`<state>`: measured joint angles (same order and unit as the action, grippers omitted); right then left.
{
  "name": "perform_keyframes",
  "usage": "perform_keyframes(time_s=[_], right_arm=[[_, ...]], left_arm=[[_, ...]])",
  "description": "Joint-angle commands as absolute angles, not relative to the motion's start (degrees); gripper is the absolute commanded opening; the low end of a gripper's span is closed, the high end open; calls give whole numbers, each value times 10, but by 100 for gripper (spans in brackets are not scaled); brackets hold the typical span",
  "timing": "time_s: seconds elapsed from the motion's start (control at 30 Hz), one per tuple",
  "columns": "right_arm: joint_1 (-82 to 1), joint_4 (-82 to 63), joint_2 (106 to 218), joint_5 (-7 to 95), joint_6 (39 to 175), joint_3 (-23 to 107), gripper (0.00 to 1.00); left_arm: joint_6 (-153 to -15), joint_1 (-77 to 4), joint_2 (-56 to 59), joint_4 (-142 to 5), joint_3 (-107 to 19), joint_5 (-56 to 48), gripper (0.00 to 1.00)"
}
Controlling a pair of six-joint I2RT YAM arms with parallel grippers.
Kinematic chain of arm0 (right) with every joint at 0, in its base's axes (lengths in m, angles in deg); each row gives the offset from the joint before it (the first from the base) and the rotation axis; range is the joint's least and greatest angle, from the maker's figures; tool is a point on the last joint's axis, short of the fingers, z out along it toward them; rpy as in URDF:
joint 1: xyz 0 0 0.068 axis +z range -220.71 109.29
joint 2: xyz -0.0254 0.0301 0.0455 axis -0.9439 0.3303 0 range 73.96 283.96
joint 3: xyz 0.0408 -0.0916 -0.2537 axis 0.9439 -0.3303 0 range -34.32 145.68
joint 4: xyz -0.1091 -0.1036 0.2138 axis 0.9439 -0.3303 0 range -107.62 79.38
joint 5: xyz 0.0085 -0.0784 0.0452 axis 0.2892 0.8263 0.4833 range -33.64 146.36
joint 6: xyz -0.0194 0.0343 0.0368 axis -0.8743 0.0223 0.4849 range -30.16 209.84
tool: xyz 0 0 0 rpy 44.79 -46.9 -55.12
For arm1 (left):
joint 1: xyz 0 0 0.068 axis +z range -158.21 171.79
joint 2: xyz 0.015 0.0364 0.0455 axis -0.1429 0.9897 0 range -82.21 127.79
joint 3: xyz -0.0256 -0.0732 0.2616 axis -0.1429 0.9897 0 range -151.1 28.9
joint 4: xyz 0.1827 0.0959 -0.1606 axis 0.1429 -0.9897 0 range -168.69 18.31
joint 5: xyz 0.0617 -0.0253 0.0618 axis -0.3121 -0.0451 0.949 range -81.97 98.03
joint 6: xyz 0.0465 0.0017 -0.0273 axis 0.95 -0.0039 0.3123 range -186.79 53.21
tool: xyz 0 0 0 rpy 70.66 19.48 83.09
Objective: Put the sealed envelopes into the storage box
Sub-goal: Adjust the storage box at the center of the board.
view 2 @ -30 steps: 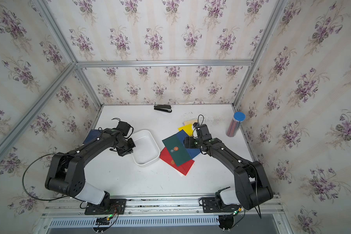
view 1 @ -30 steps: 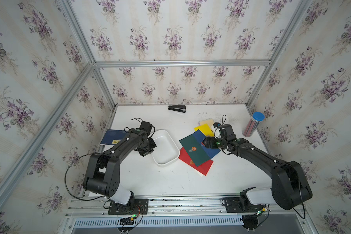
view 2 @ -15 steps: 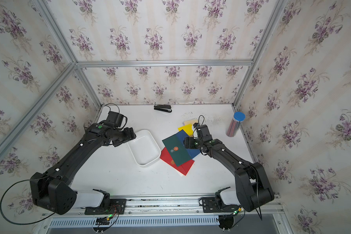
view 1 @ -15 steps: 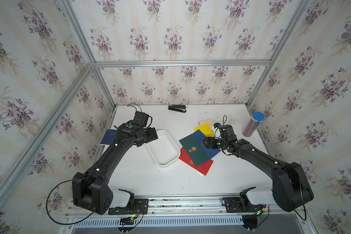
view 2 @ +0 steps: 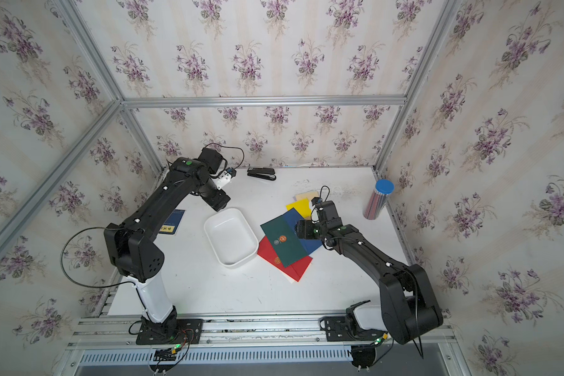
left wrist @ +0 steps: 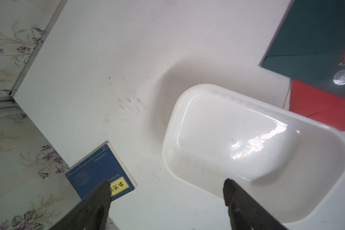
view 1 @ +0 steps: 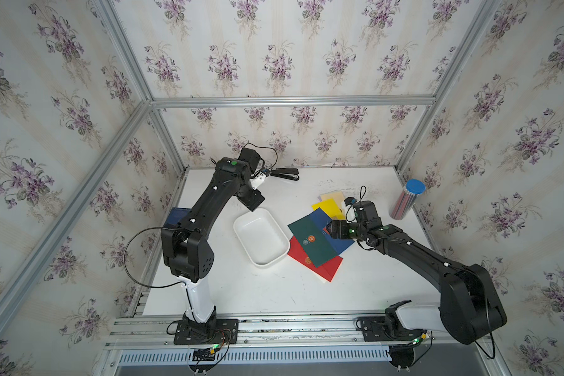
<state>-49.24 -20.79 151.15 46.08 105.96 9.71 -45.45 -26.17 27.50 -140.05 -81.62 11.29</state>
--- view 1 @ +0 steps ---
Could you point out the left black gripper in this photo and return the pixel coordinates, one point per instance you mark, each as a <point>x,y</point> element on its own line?
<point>254,202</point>

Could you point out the red envelope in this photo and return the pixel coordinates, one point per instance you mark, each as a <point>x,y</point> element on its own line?
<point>326,271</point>

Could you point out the blue envelope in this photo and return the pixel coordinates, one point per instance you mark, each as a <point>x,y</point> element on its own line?
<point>321,220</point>

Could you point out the black stapler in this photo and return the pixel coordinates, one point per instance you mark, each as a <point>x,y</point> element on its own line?
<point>285,173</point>

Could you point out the small circuit board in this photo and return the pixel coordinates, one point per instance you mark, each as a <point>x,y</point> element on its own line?
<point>204,355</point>

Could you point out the dark green envelope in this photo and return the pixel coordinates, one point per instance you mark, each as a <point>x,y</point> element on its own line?
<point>313,241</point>

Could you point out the dark blue booklet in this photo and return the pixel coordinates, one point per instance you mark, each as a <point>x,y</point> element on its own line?
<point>175,215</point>

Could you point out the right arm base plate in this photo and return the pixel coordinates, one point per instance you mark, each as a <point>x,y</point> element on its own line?
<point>385,329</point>

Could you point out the aluminium mounting rail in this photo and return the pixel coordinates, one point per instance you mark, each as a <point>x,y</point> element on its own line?
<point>269,339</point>

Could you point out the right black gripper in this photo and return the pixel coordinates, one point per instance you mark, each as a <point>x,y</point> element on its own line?
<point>341,225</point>

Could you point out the yellow envelope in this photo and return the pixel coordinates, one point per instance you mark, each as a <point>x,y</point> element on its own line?
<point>330,208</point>

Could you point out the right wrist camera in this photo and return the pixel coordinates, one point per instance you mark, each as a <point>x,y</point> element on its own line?
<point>350,201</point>

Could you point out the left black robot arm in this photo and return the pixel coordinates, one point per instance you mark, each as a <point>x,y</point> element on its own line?
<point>185,248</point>

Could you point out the white rectangular storage tray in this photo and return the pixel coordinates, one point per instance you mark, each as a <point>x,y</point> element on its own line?
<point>261,237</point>

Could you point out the blue-lidded pencil tube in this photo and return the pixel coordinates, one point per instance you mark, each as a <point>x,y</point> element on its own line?
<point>411,191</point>

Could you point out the beige envelope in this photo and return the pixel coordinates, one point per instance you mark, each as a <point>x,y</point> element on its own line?
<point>337,196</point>

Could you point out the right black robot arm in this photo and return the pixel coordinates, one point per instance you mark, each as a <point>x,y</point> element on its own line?
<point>470,307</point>

